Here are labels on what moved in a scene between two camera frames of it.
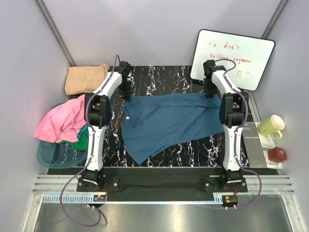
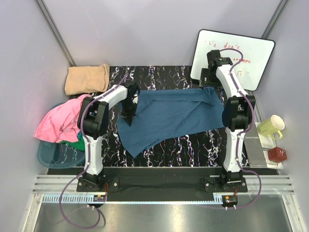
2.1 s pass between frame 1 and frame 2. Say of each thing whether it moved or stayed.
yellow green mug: stayed
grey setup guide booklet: stayed
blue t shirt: moved
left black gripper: moved
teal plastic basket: stayed
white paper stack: stayed
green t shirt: stayed
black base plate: stayed
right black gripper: moved
